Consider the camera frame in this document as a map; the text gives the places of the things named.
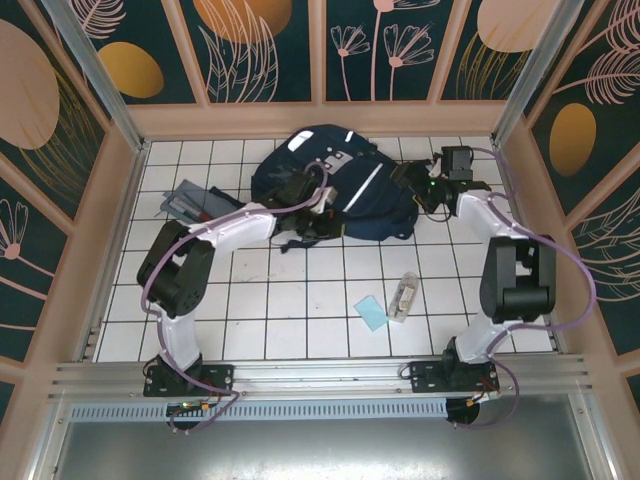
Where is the aluminium mounting rail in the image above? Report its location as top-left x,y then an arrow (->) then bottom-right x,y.
47,353 -> 596,401

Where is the slotted grey cable duct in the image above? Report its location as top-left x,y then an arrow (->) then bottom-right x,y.
69,398 -> 450,422

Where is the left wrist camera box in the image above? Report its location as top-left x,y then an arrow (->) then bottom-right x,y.
310,186 -> 340,215

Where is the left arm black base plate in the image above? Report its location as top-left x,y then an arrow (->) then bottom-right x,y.
143,363 -> 236,399

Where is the navy blue backpack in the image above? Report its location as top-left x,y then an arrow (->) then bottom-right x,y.
208,124 -> 436,255

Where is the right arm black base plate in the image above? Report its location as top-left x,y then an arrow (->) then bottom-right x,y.
408,358 -> 501,395

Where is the grey translucent pencil pouch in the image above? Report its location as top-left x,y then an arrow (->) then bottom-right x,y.
160,179 -> 240,225

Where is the light blue card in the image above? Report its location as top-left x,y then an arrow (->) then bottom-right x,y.
353,294 -> 391,332

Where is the aluminium frame post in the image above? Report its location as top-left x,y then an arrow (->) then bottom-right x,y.
492,0 -> 585,147
42,0 -> 151,154

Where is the small circuit board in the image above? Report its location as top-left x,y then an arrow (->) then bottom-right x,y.
166,399 -> 215,417

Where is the grey metal panel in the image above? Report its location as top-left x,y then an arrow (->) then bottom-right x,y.
49,394 -> 619,480

